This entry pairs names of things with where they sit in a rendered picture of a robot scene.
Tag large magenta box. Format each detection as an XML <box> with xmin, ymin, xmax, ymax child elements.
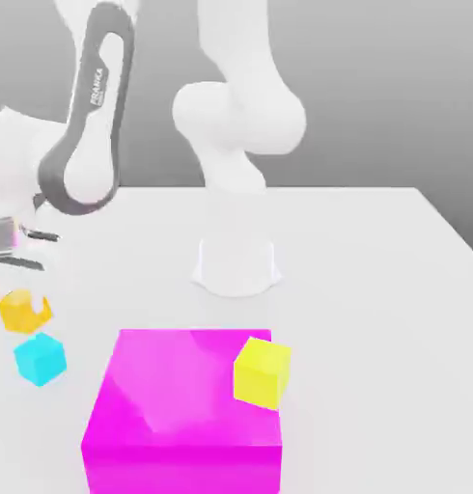
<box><xmin>80</xmin><ymin>328</ymin><xmax>285</xmax><ymax>494</ymax></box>

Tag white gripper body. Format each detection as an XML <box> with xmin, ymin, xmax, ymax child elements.
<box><xmin>0</xmin><ymin>248</ymin><xmax>49</xmax><ymax>295</ymax></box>

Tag small yellow cube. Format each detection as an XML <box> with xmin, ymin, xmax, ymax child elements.
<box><xmin>233</xmin><ymin>336</ymin><xmax>293</xmax><ymax>412</ymax></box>

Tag small orange cube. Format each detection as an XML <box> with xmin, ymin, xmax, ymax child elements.
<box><xmin>0</xmin><ymin>288</ymin><xmax>54</xmax><ymax>336</ymax></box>

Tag small cyan cube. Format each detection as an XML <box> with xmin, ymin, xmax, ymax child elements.
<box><xmin>13</xmin><ymin>332</ymin><xmax>69</xmax><ymax>388</ymax></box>

